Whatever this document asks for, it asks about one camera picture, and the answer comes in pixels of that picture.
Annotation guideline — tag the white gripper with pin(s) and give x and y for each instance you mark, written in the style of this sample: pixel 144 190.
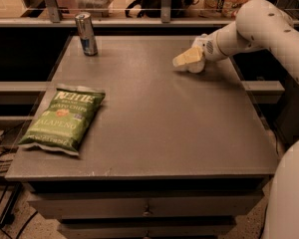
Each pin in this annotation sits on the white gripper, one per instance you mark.
pixel 206 48

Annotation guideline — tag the clear plastic bottle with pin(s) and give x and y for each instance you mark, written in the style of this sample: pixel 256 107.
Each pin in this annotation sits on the clear plastic bottle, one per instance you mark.
pixel 196 67

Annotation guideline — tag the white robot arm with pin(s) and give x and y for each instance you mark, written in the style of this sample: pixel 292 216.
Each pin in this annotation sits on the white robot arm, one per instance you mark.
pixel 260 25

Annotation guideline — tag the black bag behind glass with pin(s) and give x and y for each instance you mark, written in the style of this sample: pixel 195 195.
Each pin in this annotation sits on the black bag behind glass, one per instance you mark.
pixel 160 8

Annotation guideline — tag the green jalapeno chip bag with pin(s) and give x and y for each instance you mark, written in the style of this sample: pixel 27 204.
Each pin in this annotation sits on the green jalapeno chip bag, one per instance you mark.
pixel 63 124

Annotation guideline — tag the grey drawer cabinet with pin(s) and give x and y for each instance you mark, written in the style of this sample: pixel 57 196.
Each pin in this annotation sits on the grey drawer cabinet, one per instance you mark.
pixel 159 129

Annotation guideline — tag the silver blue drink can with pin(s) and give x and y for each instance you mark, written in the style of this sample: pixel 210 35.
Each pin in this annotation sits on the silver blue drink can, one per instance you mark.
pixel 86 33

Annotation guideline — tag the lower drawer with knob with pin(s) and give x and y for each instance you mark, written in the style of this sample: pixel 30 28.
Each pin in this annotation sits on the lower drawer with knob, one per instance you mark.
pixel 152 228

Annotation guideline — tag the drawer with knob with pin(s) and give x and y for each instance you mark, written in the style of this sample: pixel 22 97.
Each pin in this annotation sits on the drawer with knob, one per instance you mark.
pixel 152 228
pixel 144 204

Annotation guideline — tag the metal railing with glass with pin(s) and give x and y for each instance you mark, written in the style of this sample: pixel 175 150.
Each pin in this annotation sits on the metal railing with glass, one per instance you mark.
pixel 123 10

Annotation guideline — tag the upper drawer with knob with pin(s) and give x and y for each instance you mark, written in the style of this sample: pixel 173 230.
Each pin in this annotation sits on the upper drawer with knob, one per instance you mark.
pixel 144 204

